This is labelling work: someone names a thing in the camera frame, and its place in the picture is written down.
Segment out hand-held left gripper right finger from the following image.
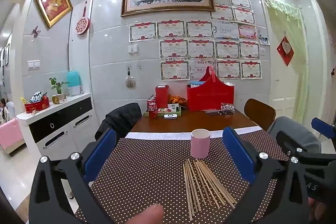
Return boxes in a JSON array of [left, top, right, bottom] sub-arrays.
[[223, 126, 311, 224]]

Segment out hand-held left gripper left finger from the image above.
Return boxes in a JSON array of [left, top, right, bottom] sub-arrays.
[[29, 128, 117, 224]]

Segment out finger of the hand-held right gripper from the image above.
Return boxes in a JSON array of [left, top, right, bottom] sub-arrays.
[[276, 130, 336, 164], [311, 117, 336, 139]]

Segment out pink cup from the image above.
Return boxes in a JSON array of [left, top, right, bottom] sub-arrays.
[[190, 129, 211, 159]]

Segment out bunch of wooden chopsticks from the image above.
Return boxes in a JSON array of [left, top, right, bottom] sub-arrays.
[[183, 158, 237, 220]]

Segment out person's right hand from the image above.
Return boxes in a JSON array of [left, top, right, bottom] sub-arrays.
[[308, 198, 332, 224]]

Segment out person's left hand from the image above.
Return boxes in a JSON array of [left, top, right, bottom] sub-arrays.
[[142, 204, 164, 224]]

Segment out grey cloth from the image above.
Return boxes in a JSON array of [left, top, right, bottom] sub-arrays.
[[267, 116, 323, 155]]

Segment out black jacket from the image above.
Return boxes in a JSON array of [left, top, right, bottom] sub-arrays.
[[94, 102, 143, 147]]

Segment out wooden chair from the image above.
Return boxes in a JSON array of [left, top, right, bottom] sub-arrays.
[[244, 98, 277, 132]]

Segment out white door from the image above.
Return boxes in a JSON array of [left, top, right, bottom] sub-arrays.
[[262, 0, 302, 123]]

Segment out white sideboard cabinet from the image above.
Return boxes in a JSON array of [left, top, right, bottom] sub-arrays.
[[16, 92, 101, 160]]

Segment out clear plastic bag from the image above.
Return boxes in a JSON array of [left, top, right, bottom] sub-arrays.
[[220, 102, 235, 114]]

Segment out brown polka dot table mat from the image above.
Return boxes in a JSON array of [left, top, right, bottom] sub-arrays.
[[75, 130, 289, 224]]

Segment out white cloth strip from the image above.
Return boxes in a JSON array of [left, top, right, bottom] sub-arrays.
[[124, 126, 263, 139]]

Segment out red gift basket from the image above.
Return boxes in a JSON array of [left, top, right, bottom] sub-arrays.
[[186, 66, 235, 112]]

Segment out round white hanging ornament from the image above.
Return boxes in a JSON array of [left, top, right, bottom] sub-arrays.
[[125, 68, 136, 89]]

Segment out red tin with snacks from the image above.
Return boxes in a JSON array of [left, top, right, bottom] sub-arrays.
[[24, 91, 50, 114]]

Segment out green tray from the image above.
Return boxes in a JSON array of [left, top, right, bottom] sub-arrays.
[[157, 106, 182, 116]]

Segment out orange snack bags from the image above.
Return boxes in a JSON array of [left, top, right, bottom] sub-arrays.
[[168, 94, 188, 109]]

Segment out small green plant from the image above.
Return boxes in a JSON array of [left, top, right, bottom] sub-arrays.
[[49, 77, 70, 96]]

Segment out tall red box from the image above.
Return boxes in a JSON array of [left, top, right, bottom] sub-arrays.
[[155, 85, 169, 108]]

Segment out red diamond door decoration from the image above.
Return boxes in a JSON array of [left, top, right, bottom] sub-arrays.
[[276, 35, 295, 67]]

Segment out pink sofa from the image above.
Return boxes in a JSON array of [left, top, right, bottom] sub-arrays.
[[0, 117, 26, 152]]

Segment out green curtain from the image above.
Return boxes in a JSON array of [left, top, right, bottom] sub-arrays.
[[262, 0, 310, 123]]

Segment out group of award certificates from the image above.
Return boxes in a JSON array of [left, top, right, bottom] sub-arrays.
[[129, 0, 262, 82]]

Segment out red round paddle ornament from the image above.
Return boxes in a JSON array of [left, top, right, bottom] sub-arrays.
[[75, 1, 91, 36]]

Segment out gold framed red picture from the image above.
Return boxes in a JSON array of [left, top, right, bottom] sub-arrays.
[[34, 0, 73, 29]]

